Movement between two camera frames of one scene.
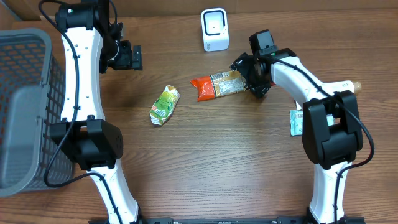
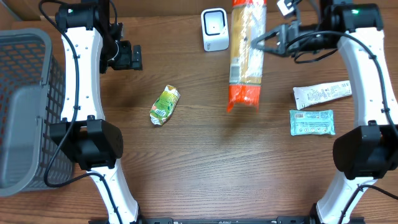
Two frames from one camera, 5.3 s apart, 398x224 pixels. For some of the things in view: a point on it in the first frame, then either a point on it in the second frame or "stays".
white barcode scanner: [214, 28] stays
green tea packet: [165, 105] stays
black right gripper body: [261, 83] to [316, 42]
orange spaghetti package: [210, 86] to [248, 19]
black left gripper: [130, 59] stays
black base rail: [184, 220] stays
